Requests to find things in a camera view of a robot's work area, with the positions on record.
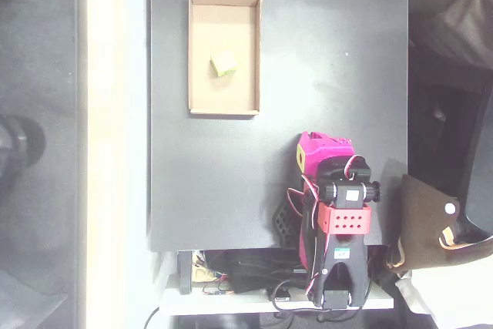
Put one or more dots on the green cube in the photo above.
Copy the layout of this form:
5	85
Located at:
223	64

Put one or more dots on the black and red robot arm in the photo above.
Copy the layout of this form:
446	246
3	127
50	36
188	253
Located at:
348	229

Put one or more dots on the black perforated arm base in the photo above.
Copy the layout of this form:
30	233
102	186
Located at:
285	225

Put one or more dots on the cardboard box tray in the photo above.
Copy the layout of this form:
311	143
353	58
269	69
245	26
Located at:
231	94

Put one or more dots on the brown felt bag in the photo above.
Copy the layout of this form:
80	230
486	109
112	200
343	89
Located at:
420	229

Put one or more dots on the black plug connector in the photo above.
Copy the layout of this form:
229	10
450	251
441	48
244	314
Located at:
280	294

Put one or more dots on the light wooden tag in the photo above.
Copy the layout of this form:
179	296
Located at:
201	273

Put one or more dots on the small circuit board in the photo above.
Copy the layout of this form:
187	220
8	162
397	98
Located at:
217	290

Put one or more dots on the white shelf board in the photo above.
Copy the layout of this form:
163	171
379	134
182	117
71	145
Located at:
231	302

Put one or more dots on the grey-brown cloth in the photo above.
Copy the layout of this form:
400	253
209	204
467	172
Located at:
458	17

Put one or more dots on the black table clamp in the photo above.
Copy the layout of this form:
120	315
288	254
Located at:
185	271

